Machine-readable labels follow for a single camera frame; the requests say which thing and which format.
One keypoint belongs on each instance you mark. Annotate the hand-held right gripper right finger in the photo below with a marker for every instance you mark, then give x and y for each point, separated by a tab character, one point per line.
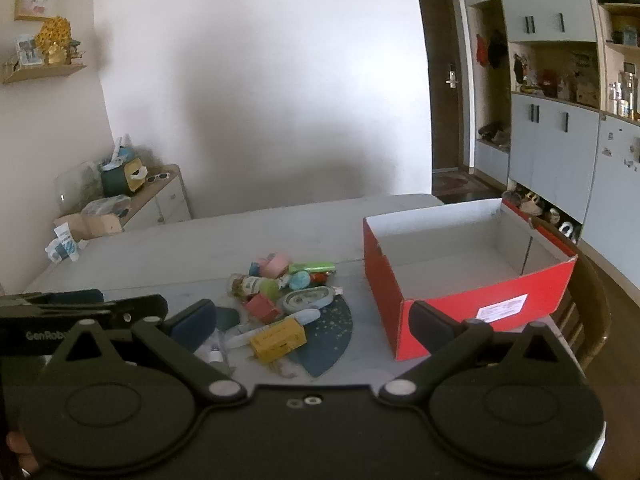
430	325

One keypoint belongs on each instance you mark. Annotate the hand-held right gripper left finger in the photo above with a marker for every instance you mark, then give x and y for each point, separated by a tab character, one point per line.
192	322

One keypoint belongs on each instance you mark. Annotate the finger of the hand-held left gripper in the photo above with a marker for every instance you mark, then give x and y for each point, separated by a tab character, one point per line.
135	310
75	296

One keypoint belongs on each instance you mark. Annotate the red cardboard box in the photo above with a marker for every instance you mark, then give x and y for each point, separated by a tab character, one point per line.
450	310

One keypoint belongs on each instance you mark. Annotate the small white bottle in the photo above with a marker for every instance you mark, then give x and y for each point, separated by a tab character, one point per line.
216	355

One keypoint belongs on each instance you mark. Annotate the red binder clip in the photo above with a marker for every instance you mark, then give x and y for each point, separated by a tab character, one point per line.
261	307

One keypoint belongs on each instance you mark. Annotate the glass bottle with green cap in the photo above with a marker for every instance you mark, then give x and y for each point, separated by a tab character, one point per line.
255	286

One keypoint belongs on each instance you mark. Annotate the yellow small box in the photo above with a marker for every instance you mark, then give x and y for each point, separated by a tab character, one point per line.
277	342

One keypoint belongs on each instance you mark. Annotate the pink cup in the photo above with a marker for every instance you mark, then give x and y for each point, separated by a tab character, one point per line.
275	265

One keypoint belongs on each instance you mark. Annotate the white tube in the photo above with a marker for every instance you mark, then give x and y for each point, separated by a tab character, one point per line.
300	317

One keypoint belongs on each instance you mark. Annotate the blue round toy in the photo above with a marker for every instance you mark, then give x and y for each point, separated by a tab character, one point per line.
300	280

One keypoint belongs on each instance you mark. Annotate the light blue oval case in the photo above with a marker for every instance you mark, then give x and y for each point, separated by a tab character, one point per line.
307	299

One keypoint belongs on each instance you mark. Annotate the green plastic case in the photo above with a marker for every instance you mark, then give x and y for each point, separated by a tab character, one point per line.
312	265

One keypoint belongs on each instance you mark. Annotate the white cosmetic tubes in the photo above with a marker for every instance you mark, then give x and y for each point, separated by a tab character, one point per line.
65	247

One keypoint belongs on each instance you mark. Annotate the beige cardboard box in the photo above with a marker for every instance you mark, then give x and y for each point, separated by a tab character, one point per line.
100	225

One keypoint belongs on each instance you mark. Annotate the clear plastic bag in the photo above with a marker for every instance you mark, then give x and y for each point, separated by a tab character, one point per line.
105	206

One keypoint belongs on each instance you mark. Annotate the dark blue speckled placemat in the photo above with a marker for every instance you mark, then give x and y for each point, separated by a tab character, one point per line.
330	335

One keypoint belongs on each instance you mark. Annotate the clear plastic container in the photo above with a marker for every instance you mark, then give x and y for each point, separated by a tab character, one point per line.
77	185

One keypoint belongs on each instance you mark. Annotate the white wooden sideboard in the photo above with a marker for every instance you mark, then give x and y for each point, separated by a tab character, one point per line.
160	200

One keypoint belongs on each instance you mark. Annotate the green tissue box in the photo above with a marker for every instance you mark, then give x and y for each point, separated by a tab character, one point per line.
122	172

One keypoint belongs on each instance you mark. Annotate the white sunglasses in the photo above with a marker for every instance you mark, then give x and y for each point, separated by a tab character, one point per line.
157	177

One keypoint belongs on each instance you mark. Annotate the dark patterned doormat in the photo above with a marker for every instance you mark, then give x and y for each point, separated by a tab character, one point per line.
455	184

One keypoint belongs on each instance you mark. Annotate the wooden chair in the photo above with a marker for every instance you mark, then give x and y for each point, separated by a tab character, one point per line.
590	305

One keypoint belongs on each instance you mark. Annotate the row of shoes under cabinet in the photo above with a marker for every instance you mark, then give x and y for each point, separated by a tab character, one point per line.
545	210

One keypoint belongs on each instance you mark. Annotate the shoes in cabinet niche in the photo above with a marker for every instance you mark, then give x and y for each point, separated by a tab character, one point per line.
494	135

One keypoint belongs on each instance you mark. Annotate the silver door lock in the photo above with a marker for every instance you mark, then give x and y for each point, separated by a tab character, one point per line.
452	75

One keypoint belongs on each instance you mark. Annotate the golden ornament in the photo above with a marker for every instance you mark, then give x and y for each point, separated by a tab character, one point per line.
52	40

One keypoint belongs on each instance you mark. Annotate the red hat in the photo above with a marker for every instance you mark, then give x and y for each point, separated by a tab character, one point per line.
481	50

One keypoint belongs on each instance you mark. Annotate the black hat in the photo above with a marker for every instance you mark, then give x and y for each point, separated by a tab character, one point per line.
497	49

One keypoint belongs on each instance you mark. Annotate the brown door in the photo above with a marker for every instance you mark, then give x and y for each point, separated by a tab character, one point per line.
442	35

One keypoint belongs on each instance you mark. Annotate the white wall cabinet unit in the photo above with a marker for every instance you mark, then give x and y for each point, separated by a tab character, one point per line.
550	150

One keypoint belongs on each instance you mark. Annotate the small photo frame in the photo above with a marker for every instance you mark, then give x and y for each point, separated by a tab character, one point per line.
27	51

